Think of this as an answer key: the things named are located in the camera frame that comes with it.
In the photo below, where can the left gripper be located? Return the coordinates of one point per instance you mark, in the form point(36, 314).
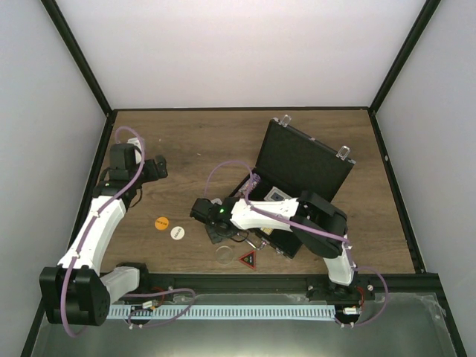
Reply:
point(154, 175)

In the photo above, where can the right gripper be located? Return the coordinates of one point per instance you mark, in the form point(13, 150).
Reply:
point(215, 238)

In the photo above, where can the white dealer button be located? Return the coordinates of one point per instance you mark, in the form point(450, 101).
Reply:
point(177, 233)

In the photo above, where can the triangular all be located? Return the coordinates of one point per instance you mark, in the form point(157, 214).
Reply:
point(249, 260)

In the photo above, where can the orange big blind button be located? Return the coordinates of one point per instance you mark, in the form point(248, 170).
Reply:
point(161, 223)

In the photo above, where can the black poker case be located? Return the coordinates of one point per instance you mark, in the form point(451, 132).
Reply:
point(295, 162)

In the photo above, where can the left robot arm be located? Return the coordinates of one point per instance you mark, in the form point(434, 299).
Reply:
point(74, 291)

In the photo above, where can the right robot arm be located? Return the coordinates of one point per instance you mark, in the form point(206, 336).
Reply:
point(315, 222)

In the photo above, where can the clear acrylic dealer puck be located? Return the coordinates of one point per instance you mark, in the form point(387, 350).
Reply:
point(224, 255)

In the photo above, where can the white card deck box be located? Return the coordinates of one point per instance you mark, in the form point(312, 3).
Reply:
point(276, 195)

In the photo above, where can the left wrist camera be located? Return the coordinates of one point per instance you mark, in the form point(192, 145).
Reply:
point(139, 148)

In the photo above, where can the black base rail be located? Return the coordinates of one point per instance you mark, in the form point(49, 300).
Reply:
point(291, 283)

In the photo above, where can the light blue slotted cable duct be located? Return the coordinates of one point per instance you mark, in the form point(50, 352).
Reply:
point(228, 312)

